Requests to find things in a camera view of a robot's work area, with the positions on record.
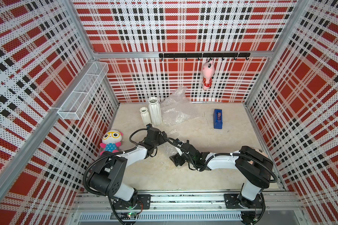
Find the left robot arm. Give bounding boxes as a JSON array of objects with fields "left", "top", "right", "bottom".
[{"left": 83, "top": 124, "right": 168, "bottom": 201}]

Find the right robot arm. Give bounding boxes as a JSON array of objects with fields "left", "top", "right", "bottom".
[{"left": 168, "top": 138, "right": 278, "bottom": 206}]

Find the crumpled bubble wrap pile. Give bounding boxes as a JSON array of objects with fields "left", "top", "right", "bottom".
[{"left": 161, "top": 86, "right": 200, "bottom": 126}]

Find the short white ribbed vase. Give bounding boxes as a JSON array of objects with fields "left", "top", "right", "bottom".
[{"left": 140, "top": 107, "right": 152, "bottom": 126}]

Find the tall white ribbed vase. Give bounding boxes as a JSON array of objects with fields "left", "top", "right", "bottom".
[{"left": 148, "top": 97, "right": 162, "bottom": 125}]

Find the owl plush toy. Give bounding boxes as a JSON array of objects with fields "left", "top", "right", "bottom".
[{"left": 100, "top": 129, "right": 123, "bottom": 155}]

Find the blue box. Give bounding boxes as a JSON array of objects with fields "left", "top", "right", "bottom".
[{"left": 213, "top": 109, "right": 223, "bottom": 129}]

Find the pink hanging plush toy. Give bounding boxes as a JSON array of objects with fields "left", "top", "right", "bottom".
[{"left": 201, "top": 60, "right": 215, "bottom": 90}]

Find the metal base rail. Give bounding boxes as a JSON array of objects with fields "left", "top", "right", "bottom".
[{"left": 73, "top": 190, "right": 305, "bottom": 225}]

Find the clear wall shelf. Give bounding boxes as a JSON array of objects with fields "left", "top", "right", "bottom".
[{"left": 58, "top": 62, "right": 109, "bottom": 120}]

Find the black hook rail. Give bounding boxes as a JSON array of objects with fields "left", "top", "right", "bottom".
[{"left": 159, "top": 52, "right": 251, "bottom": 59}]

